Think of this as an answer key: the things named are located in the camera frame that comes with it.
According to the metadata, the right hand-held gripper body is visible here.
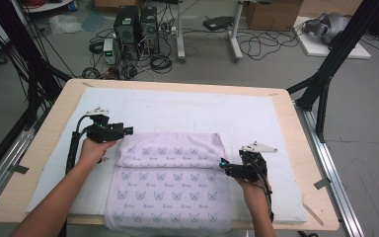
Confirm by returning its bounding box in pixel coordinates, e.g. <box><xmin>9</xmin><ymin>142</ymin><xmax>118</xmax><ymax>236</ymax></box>
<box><xmin>229</xmin><ymin>140</ymin><xmax>279</xmax><ymax>184</ymax></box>

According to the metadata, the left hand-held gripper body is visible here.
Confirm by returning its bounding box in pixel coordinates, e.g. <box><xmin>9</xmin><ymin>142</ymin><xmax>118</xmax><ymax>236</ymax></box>
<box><xmin>85</xmin><ymin>106</ymin><xmax>126</xmax><ymax>145</ymax></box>

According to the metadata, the lilac blanket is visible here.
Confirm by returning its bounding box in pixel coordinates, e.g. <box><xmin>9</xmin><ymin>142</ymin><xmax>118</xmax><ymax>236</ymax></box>
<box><xmin>104</xmin><ymin>131</ymin><xmax>234</xmax><ymax>237</ymax></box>

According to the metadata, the person's left hand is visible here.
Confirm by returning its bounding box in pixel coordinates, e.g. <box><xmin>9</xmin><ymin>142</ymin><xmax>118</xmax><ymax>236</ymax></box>
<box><xmin>78</xmin><ymin>137</ymin><xmax>117</xmax><ymax>167</ymax></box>

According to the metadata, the person's right hand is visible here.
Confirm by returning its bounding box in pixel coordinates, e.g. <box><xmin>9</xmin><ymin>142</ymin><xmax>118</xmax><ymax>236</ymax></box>
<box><xmin>238</xmin><ymin>177</ymin><xmax>270</xmax><ymax>205</ymax></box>

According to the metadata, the white foam mat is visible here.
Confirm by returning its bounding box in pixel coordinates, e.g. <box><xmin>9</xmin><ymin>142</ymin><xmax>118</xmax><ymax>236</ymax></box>
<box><xmin>26</xmin><ymin>87</ymin><xmax>308</xmax><ymax>224</ymax></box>

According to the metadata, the grey tape piece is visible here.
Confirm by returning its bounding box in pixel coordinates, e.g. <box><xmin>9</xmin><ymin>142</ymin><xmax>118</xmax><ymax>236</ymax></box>
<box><xmin>11</xmin><ymin>164</ymin><xmax>30</xmax><ymax>175</ymax></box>
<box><xmin>313</xmin><ymin>177</ymin><xmax>333</xmax><ymax>191</ymax></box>

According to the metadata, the thin wooden strip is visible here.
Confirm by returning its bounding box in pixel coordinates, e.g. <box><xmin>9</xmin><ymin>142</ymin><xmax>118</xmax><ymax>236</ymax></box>
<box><xmin>301</xmin><ymin>201</ymin><xmax>325</xmax><ymax>227</ymax></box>

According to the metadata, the white power supply unit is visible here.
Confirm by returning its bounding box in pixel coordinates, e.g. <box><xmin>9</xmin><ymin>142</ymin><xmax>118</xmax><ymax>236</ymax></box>
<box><xmin>103</xmin><ymin>38</ymin><xmax>116</xmax><ymax>65</ymax></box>

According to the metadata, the large black computer tower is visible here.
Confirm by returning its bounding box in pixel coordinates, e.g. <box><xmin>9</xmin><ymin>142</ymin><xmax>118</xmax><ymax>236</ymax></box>
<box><xmin>113</xmin><ymin>5</ymin><xmax>141</xmax><ymax>62</ymax></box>

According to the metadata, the slim black computer tower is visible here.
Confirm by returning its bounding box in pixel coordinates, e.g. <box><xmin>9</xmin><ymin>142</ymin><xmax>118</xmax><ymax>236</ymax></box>
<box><xmin>139</xmin><ymin>6</ymin><xmax>161</xmax><ymax>55</ymax></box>

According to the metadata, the white desk leg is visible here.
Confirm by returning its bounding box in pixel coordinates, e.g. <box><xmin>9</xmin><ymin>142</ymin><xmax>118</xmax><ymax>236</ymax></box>
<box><xmin>228</xmin><ymin>0</ymin><xmax>245</xmax><ymax>63</ymax></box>
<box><xmin>176</xmin><ymin>0</ymin><xmax>187</xmax><ymax>63</ymax></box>

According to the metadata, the clear plastic bag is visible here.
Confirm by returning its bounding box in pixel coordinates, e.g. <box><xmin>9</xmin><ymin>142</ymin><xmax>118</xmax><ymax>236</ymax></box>
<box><xmin>48</xmin><ymin>13</ymin><xmax>83</xmax><ymax>36</ymax></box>

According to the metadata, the white floor board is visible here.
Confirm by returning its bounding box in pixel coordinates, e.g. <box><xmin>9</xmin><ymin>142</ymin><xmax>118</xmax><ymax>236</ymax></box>
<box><xmin>294</xmin><ymin>16</ymin><xmax>372</xmax><ymax>60</ymax></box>

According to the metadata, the black flat device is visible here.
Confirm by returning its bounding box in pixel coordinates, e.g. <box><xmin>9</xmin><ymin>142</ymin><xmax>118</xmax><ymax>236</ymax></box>
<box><xmin>202</xmin><ymin>15</ymin><xmax>235</xmax><ymax>32</ymax></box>

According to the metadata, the cardboard box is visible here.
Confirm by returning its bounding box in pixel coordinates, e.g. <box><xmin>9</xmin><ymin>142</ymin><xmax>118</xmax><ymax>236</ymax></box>
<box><xmin>246</xmin><ymin>0</ymin><xmax>304</xmax><ymax>32</ymax></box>

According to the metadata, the grey rounded device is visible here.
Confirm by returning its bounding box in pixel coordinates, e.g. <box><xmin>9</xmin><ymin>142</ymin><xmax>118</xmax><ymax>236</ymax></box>
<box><xmin>304</xmin><ymin>12</ymin><xmax>351</xmax><ymax>45</ymax></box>

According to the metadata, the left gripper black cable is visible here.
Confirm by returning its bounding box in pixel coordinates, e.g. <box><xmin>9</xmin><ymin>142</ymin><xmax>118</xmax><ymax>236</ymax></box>
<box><xmin>64</xmin><ymin>113</ymin><xmax>97</xmax><ymax>176</ymax></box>

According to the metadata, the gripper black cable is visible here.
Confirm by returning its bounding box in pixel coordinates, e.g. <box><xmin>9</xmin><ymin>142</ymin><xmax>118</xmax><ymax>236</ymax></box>
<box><xmin>246</xmin><ymin>152</ymin><xmax>275</xmax><ymax>223</ymax></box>
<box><xmin>64</xmin><ymin>113</ymin><xmax>97</xmax><ymax>176</ymax></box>

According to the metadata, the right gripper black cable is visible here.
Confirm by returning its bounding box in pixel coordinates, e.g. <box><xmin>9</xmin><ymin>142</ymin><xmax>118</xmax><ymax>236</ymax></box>
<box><xmin>246</xmin><ymin>152</ymin><xmax>275</xmax><ymax>223</ymax></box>

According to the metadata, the coiled black cable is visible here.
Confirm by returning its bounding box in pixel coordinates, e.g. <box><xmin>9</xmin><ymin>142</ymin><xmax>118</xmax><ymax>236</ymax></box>
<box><xmin>150</xmin><ymin>54</ymin><xmax>174</xmax><ymax>75</ymax></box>

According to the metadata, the aluminium rail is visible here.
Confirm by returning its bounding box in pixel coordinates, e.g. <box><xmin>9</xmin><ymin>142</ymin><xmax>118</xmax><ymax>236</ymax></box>
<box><xmin>295</xmin><ymin>105</ymin><xmax>364</xmax><ymax>237</ymax></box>
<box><xmin>0</xmin><ymin>129</ymin><xmax>36</xmax><ymax>215</ymax></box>

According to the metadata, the black frame with cables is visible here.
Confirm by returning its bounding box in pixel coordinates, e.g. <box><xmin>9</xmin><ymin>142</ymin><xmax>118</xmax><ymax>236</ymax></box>
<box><xmin>0</xmin><ymin>0</ymin><xmax>73</xmax><ymax>187</ymax></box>

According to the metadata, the black frame post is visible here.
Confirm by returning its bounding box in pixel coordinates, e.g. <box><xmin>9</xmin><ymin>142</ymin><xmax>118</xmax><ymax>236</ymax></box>
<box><xmin>285</xmin><ymin>0</ymin><xmax>379</xmax><ymax>143</ymax></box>

